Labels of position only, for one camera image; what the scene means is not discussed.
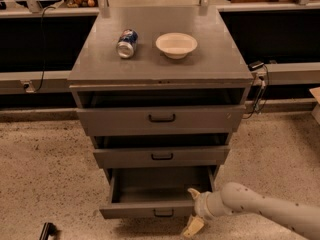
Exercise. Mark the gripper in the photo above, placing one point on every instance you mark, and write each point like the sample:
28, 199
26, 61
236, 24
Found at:
201, 205

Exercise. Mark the grey bottom drawer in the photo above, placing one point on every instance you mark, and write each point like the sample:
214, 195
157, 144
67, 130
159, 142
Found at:
156, 192

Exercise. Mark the grey drawer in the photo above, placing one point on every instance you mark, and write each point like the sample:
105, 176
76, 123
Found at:
156, 192
160, 120
147, 157

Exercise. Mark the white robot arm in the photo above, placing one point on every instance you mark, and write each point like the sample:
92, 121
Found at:
235, 198

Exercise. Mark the grey middle drawer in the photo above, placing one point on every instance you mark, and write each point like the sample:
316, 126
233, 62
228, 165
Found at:
147, 157

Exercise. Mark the grey top drawer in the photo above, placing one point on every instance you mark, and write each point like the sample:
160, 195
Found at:
160, 120

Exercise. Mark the grey drawer cabinet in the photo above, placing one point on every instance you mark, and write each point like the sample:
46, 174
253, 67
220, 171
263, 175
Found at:
213, 74

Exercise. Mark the black object on floor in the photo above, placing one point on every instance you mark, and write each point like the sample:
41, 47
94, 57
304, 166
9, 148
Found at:
49, 229

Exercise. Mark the black power adapter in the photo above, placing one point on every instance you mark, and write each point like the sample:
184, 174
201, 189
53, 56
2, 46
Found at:
255, 65

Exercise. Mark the white bowl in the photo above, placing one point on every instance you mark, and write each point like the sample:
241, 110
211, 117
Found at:
176, 45

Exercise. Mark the blue soda can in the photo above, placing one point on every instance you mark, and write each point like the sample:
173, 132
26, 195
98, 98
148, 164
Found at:
127, 43

